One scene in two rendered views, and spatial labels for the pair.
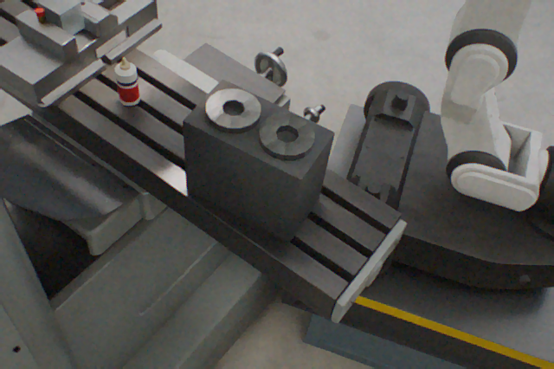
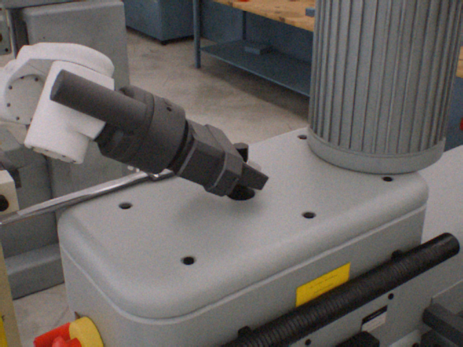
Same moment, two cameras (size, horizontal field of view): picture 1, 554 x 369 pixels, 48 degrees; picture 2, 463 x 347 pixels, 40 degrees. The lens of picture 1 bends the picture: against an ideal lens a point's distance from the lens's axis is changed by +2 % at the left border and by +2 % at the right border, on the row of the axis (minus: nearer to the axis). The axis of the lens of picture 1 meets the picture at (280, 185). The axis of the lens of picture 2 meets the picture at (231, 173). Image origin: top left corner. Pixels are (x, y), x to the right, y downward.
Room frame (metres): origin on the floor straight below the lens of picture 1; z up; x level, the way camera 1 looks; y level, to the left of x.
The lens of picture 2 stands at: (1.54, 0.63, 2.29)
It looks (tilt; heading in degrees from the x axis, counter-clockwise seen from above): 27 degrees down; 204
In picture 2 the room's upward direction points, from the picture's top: straight up
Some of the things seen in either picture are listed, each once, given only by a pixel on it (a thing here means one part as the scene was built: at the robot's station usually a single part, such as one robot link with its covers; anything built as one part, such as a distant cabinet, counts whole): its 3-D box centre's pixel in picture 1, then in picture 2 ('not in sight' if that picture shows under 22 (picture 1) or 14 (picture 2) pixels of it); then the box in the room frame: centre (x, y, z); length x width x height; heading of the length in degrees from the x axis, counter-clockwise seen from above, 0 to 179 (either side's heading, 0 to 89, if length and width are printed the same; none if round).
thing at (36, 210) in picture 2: not in sight; (91, 192); (0.97, 0.17, 1.89); 0.24 x 0.04 x 0.01; 151
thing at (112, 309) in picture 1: (151, 220); not in sight; (0.90, 0.33, 0.43); 0.80 x 0.30 x 0.60; 150
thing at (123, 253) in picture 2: not in sight; (249, 240); (0.87, 0.35, 1.81); 0.47 x 0.26 x 0.16; 150
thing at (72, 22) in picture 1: (61, 15); not in sight; (0.96, 0.47, 1.04); 0.06 x 0.05 x 0.06; 63
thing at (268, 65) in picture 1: (263, 75); not in sight; (1.32, 0.10, 0.63); 0.16 x 0.12 x 0.12; 150
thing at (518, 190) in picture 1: (497, 162); not in sight; (1.08, -0.53, 0.68); 0.21 x 0.20 x 0.13; 79
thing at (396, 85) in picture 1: (396, 110); not in sight; (1.39, -0.32, 0.50); 0.20 x 0.05 x 0.20; 79
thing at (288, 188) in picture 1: (256, 159); not in sight; (0.68, 0.05, 1.03); 0.22 x 0.12 x 0.20; 68
